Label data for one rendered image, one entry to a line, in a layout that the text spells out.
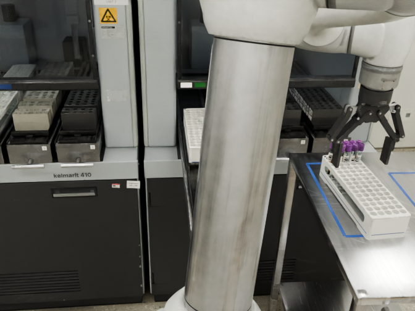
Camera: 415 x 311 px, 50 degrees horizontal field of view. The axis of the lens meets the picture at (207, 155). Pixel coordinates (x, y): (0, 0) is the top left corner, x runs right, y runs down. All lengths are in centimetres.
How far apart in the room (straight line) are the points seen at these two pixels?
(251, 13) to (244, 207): 23
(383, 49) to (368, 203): 36
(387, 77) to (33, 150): 107
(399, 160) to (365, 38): 55
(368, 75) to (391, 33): 11
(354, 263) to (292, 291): 69
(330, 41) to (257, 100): 53
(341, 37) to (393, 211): 42
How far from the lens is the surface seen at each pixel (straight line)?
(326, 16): 90
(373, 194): 118
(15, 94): 179
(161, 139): 157
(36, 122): 158
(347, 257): 106
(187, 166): 132
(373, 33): 105
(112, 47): 146
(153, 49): 145
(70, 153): 152
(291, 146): 156
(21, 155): 156
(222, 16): 52
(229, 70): 53
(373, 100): 111
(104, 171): 154
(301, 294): 171
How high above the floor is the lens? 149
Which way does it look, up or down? 29 degrees down
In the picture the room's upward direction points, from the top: 2 degrees clockwise
